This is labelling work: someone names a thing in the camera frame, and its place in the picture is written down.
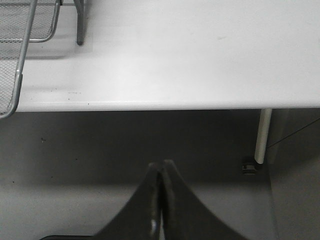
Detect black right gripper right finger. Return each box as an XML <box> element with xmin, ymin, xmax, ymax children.
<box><xmin>160</xmin><ymin>160</ymin><xmax>246</xmax><ymax>240</ymax></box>

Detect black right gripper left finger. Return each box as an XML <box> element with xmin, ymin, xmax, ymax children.
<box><xmin>43</xmin><ymin>163</ymin><xmax>161</xmax><ymax>240</ymax></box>

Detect mesh tray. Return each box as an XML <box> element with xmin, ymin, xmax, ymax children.
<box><xmin>0</xmin><ymin>0</ymin><xmax>38</xmax><ymax>119</ymax></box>
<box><xmin>0</xmin><ymin>0</ymin><xmax>63</xmax><ymax>43</ymax></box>

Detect table leg caster wheel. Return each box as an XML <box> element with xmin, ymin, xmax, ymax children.
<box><xmin>242</xmin><ymin>156</ymin><xmax>258</xmax><ymax>176</ymax></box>

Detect white table leg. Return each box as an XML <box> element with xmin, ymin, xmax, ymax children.
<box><xmin>254</xmin><ymin>108</ymin><xmax>273</xmax><ymax>165</ymax></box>

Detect clear tape patch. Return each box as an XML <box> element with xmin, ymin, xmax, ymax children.
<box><xmin>74</xmin><ymin>34</ymin><xmax>94</xmax><ymax>54</ymax></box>

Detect silver rack frame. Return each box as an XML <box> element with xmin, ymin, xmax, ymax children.
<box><xmin>73</xmin><ymin>0</ymin><xmax>85</xmax><ymax>46</ymax></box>

